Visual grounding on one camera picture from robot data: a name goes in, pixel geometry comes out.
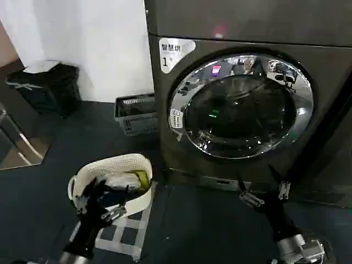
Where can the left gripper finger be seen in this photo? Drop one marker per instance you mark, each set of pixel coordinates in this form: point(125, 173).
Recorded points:
point(114, 213)
point(82, 202)

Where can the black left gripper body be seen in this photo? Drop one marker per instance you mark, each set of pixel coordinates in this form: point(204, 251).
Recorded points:
point(88, 228)

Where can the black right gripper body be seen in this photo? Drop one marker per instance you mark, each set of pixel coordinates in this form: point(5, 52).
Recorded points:
point(280, 220)

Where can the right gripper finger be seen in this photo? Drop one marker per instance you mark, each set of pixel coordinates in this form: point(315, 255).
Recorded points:
point(284, 189)
point(250, 198)

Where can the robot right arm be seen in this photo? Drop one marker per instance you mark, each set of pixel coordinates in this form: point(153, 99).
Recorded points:
point(297, 250)

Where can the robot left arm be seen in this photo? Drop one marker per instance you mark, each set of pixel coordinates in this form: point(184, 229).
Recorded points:
point(74, 258)

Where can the blue cloth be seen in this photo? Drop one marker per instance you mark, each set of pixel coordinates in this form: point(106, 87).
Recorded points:
point(110, 197)

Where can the white cloth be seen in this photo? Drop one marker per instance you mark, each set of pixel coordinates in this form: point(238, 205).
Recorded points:
point(122, 180)

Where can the yellow-green cloth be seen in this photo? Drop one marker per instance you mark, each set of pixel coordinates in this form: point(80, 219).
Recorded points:
point(143, 178)

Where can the white plastic laundry basket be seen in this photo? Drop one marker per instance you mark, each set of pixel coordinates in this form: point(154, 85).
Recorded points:
point(110, 166)

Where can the grey dryer with round door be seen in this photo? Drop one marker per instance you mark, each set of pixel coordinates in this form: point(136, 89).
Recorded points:
point(324, 115)

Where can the round glass dryer door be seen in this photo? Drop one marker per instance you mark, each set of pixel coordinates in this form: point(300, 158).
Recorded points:
point(239, 110)

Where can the grey plastic crate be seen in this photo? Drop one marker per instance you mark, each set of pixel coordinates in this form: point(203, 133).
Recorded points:
point(140, 123)

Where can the steel cabinet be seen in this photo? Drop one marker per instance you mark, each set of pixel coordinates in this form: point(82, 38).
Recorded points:
point(16, 132)

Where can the black trash bin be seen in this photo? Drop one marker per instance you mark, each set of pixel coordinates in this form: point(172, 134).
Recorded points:
point(52, 90)

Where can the white label sticker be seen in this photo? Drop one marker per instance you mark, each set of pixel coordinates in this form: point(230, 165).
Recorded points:
point(171, 52)

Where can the grey stacked dryer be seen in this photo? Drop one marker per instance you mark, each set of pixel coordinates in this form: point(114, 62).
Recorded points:
point(247, 16)

